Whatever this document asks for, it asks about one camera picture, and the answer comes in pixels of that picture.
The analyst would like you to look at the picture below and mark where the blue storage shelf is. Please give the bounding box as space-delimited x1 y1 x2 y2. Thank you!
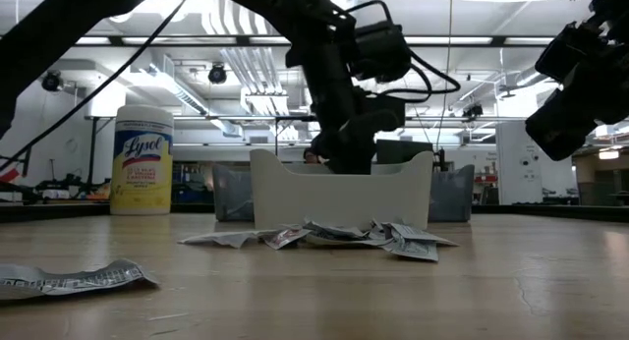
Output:
171 161 215 204

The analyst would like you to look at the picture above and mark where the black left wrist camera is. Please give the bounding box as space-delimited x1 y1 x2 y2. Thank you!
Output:
352 19 413 85

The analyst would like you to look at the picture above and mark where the red printed white packet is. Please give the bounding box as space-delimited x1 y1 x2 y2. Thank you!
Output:
263 226 313 252

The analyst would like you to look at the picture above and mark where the white square column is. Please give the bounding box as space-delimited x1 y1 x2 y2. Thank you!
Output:
494 121 543 206

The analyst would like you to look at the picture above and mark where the black computer monitor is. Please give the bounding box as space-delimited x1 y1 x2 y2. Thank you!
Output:
375 139 434 165

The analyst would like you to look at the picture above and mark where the white plastic bin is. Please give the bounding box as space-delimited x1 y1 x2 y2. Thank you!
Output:
249 149 435 231

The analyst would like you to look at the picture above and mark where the yellow Lysol wipes canister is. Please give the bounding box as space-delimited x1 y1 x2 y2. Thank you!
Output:
109 103 175 216

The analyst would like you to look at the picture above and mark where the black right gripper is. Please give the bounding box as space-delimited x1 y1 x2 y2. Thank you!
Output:
524 0 629 163

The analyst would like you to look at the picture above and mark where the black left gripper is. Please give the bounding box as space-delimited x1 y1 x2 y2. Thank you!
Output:
286 33 408 175

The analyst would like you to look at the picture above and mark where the silver foil packet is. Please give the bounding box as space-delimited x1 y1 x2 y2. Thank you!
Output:
0 258 161 301

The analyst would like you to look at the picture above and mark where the black ceiling spotlight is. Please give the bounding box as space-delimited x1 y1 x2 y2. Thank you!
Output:
206 64 228 85
461 102 486 120
41 70 64 93

